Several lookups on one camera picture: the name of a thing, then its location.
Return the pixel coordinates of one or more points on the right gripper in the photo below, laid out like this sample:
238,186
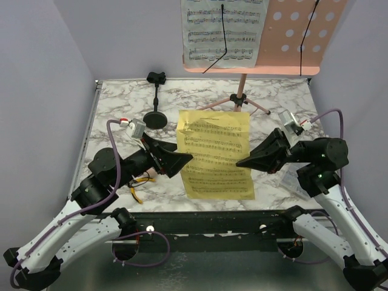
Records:
283,151

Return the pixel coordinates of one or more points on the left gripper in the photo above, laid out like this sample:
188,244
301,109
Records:
162,161

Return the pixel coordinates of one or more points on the yellow sheet music paper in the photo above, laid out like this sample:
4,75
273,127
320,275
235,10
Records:
217,141

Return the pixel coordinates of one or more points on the pink perforated music stand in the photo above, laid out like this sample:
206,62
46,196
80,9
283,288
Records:
295,38

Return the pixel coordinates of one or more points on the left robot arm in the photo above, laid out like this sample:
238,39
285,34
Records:
41,261

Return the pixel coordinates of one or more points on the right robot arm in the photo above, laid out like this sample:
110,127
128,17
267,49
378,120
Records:
359,251

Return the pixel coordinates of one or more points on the clear plastic compartment box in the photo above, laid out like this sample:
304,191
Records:
290,182

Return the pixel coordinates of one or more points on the black microphone desk stand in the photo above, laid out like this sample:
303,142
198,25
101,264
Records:
155,120

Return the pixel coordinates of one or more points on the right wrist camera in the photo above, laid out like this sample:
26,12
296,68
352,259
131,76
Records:
293,128

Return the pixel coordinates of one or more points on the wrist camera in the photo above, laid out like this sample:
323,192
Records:
293,128
135,128

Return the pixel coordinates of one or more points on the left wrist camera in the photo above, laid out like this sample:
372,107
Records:
135,128

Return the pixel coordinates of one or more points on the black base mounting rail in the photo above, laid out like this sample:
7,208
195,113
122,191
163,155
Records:
220,231

